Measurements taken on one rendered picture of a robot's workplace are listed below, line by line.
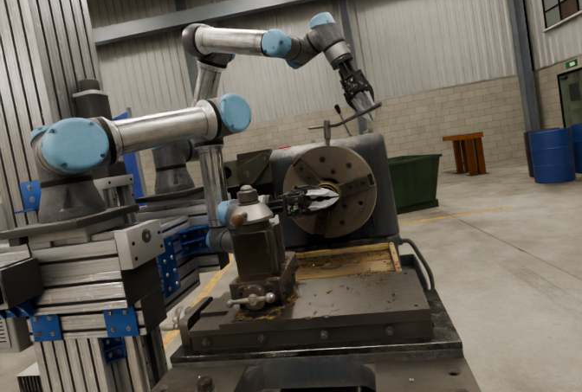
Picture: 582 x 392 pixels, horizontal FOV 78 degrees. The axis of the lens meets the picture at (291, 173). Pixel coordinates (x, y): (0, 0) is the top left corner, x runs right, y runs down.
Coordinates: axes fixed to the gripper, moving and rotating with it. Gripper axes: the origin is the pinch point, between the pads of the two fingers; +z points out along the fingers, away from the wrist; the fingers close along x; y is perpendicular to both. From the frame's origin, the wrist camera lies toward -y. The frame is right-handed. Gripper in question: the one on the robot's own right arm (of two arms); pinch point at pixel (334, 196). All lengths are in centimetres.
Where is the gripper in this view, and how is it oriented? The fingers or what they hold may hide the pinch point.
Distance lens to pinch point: 105.8
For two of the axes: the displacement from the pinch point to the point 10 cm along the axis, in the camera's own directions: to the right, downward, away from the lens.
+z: 9.6, -1.6, -2.3
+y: -2.1, 0.9, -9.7
